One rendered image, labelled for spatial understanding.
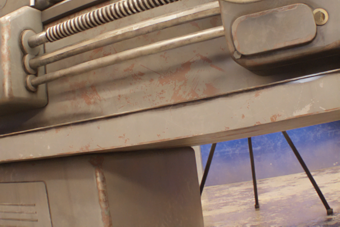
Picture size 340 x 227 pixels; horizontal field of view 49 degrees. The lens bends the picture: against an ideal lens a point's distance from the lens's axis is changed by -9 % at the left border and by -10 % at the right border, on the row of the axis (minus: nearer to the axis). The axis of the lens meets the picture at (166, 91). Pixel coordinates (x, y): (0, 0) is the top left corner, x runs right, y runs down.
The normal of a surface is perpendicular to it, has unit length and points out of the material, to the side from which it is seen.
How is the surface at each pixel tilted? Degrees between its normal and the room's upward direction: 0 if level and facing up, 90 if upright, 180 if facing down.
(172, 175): 90
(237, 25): 90
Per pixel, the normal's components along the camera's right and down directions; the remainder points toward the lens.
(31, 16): 0.89, -0.18
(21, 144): -0.43, -0.09
